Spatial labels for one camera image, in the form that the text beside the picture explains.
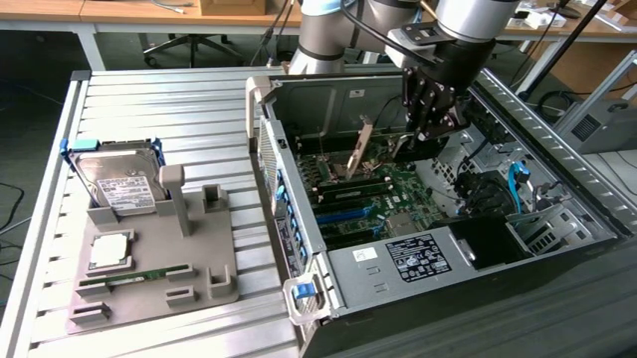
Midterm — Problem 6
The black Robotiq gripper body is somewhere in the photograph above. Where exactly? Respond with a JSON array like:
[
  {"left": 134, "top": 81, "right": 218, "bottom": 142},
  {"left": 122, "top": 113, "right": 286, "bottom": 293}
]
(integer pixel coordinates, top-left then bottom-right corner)
[{"left": 415, "top": 39, "right": 498, "bottom": 94}]

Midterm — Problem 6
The black graphics card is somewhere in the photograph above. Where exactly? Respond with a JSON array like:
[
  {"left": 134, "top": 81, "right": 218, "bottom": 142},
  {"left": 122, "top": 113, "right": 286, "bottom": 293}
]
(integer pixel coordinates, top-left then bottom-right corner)
[{"left": 345, "top": 113, "right": 448, "bottom": 179}]

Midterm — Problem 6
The perforated metal disk bay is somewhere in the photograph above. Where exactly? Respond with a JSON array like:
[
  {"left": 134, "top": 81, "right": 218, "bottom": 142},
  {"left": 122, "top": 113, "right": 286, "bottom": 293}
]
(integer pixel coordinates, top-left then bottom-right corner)
[{"left": 415, "top": 92, "right": 529, "bottom": 176}]

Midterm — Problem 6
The black tripod pole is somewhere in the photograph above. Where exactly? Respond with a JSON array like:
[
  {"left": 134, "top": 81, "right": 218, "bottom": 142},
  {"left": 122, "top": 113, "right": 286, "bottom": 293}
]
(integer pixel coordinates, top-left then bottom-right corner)
[{"left": 517, "top": 0, "right": 612, "bottom": 100}]

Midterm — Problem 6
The small white box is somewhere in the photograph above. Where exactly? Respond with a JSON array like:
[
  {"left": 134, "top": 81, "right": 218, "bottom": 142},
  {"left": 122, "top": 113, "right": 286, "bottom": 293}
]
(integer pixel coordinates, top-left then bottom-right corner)
[{"left": 526, "top": 13, "right": 568, "bottom": 30}]

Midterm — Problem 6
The green motherboard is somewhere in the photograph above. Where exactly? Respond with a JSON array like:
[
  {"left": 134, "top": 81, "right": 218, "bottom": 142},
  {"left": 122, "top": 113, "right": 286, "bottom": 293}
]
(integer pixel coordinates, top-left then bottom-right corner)
[{"left": 293, "top": 143, "right": 449, "bottom": 251}]

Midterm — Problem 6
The thin metal locking lever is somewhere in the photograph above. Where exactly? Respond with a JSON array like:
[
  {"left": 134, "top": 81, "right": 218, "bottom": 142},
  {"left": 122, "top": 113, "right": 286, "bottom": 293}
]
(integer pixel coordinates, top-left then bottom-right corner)
[{"left": 315, "top": 126, "right": 330, "bottom": 161}]

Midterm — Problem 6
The black monitor stand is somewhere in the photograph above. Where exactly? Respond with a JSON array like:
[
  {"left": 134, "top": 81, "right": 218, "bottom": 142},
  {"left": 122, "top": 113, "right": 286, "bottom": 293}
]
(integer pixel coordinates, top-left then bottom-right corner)
[{"left": 546, "top": 0, "right": 581, "bottom": 19}]

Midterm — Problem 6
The wooden desk with side panel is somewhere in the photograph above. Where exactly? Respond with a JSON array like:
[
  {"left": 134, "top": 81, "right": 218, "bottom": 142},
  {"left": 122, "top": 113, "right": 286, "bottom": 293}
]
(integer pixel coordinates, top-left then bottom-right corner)
[{"left": 492, "top": 0, "right": 637, "bottom": 98}]

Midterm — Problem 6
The black installed RAM stick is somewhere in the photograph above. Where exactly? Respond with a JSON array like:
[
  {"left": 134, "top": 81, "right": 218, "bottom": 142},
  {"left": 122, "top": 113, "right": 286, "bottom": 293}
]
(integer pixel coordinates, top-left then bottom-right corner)
[{"left": 314, "top": 178, "right": 397, "bottom": 205}]

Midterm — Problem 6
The grey chipset heatsink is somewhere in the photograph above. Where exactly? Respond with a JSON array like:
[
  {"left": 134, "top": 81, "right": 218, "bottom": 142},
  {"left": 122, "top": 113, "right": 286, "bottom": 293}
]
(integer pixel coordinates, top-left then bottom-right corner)
[{"left": 387, "top": 214, "right": 425, "bottom": 234}]

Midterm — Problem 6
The grey metal cabinet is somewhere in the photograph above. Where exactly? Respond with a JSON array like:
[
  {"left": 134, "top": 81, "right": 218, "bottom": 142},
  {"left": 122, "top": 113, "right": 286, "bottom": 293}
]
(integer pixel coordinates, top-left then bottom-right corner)
[{"left": 554, "top": 50, "right": 637, "bottom": 156}]

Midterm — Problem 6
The blue expansion slot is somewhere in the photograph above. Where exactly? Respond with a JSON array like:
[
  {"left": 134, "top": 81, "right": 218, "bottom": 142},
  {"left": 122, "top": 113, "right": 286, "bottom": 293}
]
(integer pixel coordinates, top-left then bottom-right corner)
[{"left": 315, "top": 207, "right": 370, "bottom": 225}]

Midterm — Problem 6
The black expansion slot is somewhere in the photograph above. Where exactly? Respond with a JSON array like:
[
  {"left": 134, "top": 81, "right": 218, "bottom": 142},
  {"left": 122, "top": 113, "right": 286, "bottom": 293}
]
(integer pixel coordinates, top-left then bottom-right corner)
[{"left": 321, "top": 225, "right": 379, "bottom": 247}]

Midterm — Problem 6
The brown cardboard box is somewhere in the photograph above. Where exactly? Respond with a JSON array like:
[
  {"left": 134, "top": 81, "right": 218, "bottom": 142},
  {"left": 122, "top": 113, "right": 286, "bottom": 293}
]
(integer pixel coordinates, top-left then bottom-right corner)
[{"left": 198, "top": 0, "right": 279, "bottom": 16}]

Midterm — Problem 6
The grey power supply unit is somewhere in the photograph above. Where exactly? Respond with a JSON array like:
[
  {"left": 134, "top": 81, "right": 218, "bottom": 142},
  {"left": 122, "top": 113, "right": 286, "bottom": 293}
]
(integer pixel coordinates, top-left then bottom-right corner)
[{"left": 326, "top": 227, "right": 482, "bottom": 310}]

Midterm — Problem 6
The black office chair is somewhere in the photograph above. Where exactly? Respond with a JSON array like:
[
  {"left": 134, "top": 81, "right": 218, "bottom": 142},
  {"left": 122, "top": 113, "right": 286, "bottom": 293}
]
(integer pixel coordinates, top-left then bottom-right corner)
[{"left": 142, "top": 32, "right": 245, "bottom": 69}]

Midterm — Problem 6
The open black PC case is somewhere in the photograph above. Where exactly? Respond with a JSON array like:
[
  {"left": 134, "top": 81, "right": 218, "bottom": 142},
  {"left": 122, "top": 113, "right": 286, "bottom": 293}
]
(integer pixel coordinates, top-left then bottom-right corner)
[{"left": 245, "top": 61, "right": 637, "bottom": 358}]

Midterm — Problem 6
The silver hard disk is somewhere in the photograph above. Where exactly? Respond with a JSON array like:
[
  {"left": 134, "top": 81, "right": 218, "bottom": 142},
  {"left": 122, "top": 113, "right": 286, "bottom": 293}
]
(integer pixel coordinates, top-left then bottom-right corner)
[{"left": 75, "top": 148, "right": 170, "bottom": 217}]

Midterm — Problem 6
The grey parts rack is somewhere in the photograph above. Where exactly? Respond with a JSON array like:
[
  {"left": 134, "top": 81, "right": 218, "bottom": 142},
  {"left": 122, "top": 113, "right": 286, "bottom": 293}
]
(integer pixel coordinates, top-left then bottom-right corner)
[{"left": 67, "top": 166, "right": 243, "bottom": 335}]

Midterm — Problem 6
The blue disk caddy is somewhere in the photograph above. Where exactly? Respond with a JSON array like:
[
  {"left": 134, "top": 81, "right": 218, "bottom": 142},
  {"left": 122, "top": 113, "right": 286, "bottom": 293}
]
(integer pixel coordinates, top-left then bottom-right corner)
[{"left": 58, "top": 138, "right": 166, "bottom": 180}]

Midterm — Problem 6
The green RAM stick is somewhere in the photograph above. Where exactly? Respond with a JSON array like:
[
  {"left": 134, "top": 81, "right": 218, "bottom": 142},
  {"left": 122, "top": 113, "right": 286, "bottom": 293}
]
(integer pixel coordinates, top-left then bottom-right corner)
[{"left": 79, "top": 268, "right": 174, "bottom": 287}]

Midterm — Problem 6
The silver CPU chip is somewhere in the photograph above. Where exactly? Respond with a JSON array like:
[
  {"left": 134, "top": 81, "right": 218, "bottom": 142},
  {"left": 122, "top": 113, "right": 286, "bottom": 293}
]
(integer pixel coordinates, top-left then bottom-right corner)
[{"left": 88, "top": 234, "right": 131, "bottom": 271}]

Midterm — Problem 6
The wooden desk with white legs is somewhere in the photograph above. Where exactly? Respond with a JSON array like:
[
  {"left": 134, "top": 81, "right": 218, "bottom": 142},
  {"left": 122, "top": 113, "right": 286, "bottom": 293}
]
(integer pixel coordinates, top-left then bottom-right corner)
[{"left": 0, "top": 0, "right": 303, "bottom": 72}]

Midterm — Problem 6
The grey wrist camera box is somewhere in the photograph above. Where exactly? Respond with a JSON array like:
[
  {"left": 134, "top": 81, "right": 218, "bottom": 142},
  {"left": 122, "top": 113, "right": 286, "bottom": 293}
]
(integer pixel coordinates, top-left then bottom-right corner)
[{"left": 385, "top": 22, "right": 449, "bottom": 71}]

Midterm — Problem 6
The dark wrist cable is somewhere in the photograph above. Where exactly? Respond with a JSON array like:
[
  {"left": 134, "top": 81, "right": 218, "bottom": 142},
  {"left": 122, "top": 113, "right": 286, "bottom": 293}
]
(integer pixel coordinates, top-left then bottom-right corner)
[{"left": 341, "top": 0, "right": 444, "bottom": 64}]

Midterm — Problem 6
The black wire bundle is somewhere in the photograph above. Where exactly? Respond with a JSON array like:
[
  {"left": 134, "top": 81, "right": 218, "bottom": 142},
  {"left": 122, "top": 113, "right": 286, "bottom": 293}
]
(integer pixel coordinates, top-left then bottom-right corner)
[{"left": 456, "top": 171, "right": 514, "bottom": 217}]

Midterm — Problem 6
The blue disk wire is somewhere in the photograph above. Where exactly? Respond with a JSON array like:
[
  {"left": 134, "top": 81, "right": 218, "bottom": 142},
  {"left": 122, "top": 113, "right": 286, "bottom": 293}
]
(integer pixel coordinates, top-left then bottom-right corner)
[{"left": 508, "top": 158, "right": 532, "bottom": 216}]

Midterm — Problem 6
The silver metal drive bracket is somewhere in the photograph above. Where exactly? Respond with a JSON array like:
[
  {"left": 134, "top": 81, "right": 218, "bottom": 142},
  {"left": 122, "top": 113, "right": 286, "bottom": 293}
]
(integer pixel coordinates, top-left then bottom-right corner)
[{"left": 505, "top": 204, "right": 606, "bottom": 254}]

